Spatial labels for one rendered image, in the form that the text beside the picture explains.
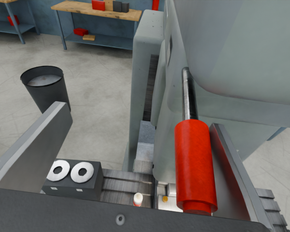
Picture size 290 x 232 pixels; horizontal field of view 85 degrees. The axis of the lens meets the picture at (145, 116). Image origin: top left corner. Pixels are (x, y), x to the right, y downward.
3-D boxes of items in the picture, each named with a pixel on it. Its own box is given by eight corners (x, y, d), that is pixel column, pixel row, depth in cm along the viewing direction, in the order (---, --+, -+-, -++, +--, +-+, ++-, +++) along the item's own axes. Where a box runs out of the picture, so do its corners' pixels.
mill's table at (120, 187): (283, 243, 78) (295, 241, 73) (33, 213, 77) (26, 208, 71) (262, 194, 95) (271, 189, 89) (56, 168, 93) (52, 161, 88)
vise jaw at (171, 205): (190, 216, 69) (193, 213, 67) (156, 212, 69) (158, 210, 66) (188, 201, 74) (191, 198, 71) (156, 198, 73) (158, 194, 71)
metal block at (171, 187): (180, 199, 72) (183, 194, 68) (167, 197, 72) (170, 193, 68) (178, 187, 76) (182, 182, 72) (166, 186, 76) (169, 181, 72)
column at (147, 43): (168, 193, 172) (250, 52, 62) (125, 187, 172) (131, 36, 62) (167, 153, 208) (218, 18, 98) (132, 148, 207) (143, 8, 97)
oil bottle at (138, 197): (140, 208, 76) (142, 200, 68) (132, 206, 76) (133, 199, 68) (141, 199, 79) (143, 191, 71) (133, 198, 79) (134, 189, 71)
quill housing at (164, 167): (217, 192, 47) (305, 119, 25) (149, 183, 47) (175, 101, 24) (205, 140, 61) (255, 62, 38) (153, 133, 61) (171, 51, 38)
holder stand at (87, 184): (98, 203, 76) (93, 188, 61) (51, 200, 74) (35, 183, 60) (104, 178, 84) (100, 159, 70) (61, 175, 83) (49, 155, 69)
